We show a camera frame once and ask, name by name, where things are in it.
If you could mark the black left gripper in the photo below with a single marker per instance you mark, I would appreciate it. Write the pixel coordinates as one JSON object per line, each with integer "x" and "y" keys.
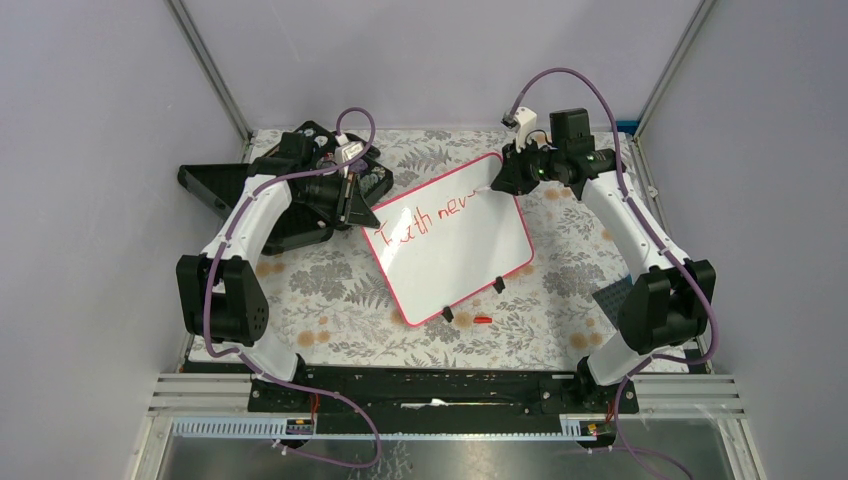
{"x": 351, "y": 206}

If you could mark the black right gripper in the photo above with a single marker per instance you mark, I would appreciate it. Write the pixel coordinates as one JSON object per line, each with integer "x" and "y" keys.
{"x": 511, "y": 180}

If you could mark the pink framed whiteboard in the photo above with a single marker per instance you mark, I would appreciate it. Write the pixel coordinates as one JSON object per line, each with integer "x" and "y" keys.
{"x": 439, "y": 243}

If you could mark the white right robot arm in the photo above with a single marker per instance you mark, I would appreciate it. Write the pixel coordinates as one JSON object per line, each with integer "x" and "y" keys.
{"x": 669, "y": 302}

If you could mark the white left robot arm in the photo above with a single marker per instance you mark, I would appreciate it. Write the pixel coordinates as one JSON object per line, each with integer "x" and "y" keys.
{"x": 221, "y": 297}

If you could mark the blue block in corner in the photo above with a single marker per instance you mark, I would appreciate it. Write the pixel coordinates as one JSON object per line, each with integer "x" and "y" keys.
{"x": 628, "y": 127}

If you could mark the black open parts case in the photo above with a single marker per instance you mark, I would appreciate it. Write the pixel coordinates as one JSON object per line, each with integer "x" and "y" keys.
{"x": 264, "y": 199}

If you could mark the dark grey lego baseplate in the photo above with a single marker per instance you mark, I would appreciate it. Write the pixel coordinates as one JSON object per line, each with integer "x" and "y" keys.
{"x": 611, "y": 298}

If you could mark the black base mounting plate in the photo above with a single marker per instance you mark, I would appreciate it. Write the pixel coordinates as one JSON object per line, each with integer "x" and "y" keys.
{"x": 345, "y": 399}

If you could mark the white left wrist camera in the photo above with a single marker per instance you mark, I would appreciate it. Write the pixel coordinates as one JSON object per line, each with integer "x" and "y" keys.
{"x": 348, "y": 150}

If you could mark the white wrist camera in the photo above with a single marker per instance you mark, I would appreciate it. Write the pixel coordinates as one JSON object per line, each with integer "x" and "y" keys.
{"x": 521, "y": 122}
{"x": 348, "y": 150}

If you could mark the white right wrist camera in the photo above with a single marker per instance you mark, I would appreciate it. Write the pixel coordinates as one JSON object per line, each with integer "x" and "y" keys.
{"x": 521, "y": 122}

